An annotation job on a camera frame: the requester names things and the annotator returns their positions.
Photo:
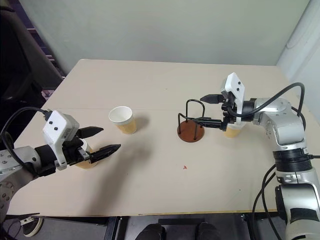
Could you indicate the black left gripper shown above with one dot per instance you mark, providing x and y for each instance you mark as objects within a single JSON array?
[{"x": 72, "y": 152}]

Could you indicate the black office chair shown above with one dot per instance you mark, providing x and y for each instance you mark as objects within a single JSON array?
[{"x": 15, "y": 50}]

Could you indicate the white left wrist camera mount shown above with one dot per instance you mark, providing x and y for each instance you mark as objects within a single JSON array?
[{"x": 53, "y": 125}]

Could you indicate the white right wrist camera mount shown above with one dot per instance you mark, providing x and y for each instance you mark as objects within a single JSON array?
[{"x": 236, "y": 83}]

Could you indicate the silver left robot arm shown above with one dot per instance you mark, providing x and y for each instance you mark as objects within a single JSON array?
[{"x": 22, "y": 155}]

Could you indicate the black sneaker white sole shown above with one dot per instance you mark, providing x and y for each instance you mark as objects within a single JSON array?
[{"x": 31, "y": 226}]

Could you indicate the white curtain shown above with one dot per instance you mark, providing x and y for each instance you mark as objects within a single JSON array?
[{"x": 308, "y": 37}]

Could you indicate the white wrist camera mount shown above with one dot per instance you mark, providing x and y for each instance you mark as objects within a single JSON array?
[
  {"x": 53, "y": 125},
  {"x": 236, "y": 83}
]

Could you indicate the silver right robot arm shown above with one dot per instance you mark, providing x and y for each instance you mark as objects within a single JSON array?
[{"x": 283, "y": 125}]

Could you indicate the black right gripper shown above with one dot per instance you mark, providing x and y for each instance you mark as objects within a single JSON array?
[{"x": 228, "y": 115}]

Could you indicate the brown ribbed paper cup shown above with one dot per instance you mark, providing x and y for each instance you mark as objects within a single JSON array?
[
  {"x": 232, "y": 133},
  {"x": 125, "y": 126},
  {"x": 85, "y": 166}
]

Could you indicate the dark rounded shape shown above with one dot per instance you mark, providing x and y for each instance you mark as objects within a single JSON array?
[{"x": 154, "y": 232}]

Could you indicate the black table frame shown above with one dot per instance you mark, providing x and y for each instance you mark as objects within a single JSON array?
[{"x": 115, "y": 227}]

